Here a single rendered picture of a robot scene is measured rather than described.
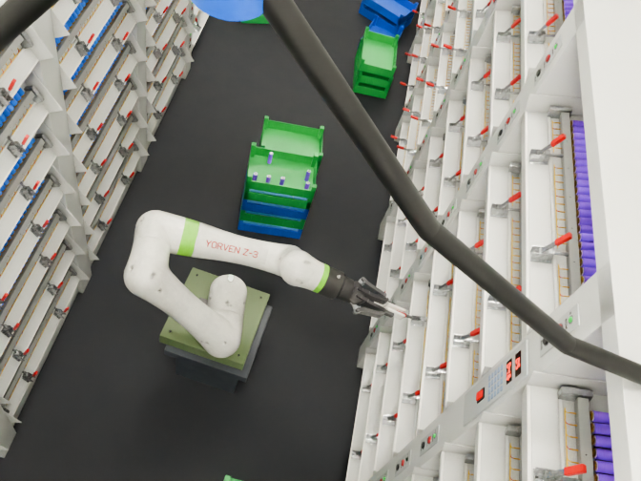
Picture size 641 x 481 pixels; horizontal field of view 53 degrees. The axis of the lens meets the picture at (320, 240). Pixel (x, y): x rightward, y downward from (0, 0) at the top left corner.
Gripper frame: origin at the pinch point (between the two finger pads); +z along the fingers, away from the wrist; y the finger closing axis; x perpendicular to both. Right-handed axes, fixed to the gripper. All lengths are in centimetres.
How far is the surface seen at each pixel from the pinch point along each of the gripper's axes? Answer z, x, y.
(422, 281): 9.0, 0.0, -15.6
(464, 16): 4, 19, -139
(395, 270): 18, -37, -44
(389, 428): 14.8, -19.7, 29.2
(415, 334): 9.0, -0.6, 4.6
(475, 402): -8, 55, 50
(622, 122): -15, 102, 13
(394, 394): 14.9, -19.5, 17.3
